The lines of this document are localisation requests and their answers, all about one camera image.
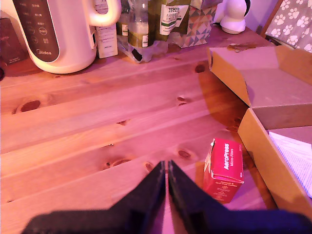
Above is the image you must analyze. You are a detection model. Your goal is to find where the red coffee filter carton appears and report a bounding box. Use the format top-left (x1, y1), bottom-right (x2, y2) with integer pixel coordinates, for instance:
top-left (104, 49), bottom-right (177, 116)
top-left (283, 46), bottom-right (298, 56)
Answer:
top-left (203, 137), bottom-right (245, 204)

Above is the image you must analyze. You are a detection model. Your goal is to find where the open cardboard box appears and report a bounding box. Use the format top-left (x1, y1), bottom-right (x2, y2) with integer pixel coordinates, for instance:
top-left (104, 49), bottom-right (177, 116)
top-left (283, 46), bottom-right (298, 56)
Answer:
top-left (207, 45), bottom-right (312, 220)

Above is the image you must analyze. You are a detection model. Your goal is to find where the tall white printed carton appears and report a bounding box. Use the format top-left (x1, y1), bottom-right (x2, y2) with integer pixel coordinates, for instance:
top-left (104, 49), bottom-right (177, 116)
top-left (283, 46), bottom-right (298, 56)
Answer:
top-left (94, 0), bottom-right (119, 59)

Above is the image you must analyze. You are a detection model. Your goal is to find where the triangle patterned box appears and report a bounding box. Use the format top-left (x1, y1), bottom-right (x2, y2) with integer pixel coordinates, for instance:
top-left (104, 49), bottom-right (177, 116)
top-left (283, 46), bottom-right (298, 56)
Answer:
top-left (181, 0), bottom-right (217, 48)

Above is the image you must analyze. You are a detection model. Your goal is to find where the small dark brown box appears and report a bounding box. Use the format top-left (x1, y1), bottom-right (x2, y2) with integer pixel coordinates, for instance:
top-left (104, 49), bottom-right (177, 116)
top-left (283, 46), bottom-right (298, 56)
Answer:
top-left (0, 17), bottom-right (30, 66)

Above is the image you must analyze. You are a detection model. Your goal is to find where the white printed paper sheet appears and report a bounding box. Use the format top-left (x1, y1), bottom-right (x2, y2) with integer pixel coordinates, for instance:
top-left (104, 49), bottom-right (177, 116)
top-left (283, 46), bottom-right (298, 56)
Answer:
top-left (268, 131), bottom-right (312, 199)

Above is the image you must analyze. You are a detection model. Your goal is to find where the crumpled clear plastic packaging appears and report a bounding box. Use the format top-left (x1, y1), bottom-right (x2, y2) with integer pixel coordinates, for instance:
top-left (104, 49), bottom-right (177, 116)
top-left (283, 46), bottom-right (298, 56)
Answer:
top-left (117, 35), bottom-right (169, 64)

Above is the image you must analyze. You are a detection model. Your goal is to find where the clear glass bottle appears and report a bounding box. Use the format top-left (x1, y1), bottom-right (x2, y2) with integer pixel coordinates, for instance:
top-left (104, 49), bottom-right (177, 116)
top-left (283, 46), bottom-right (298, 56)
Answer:
top-left (128, 0), bottom-right (149, 48)

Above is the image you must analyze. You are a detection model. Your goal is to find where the green glass bottle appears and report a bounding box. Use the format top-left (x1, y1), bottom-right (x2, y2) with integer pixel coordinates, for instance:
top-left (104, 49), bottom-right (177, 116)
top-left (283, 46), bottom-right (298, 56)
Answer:
top-left (116, 0), bottom-right (130, 37)

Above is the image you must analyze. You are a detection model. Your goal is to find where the white electric kettle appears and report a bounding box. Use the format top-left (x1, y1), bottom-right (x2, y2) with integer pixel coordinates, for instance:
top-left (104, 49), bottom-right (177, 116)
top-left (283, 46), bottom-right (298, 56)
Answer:
top-left (12, 0), bottom-right (122, 74)

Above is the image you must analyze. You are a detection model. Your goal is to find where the green Tesco tea packet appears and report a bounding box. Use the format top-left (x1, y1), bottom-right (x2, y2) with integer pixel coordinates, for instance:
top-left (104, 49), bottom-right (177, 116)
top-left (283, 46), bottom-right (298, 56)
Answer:
top-left (148, 0), bottom-right (192, 45)

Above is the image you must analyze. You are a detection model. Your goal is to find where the grey paw print cloth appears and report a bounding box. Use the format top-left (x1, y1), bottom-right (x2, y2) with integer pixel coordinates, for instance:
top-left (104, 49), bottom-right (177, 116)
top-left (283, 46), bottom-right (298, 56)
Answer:
top-left (264, 0), bottom-right (312, 53)

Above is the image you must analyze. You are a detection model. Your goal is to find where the small white round camera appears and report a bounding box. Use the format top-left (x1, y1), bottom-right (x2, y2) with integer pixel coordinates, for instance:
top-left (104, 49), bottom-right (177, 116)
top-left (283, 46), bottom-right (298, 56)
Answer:
top-left (214, 0), bottom-right (252, 35)

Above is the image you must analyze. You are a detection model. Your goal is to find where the wooden chair frame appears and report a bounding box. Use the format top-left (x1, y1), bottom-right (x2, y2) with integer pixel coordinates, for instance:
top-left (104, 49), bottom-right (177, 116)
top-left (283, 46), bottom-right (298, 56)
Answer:
top-left (259, 0), bottom-right (285, 37)

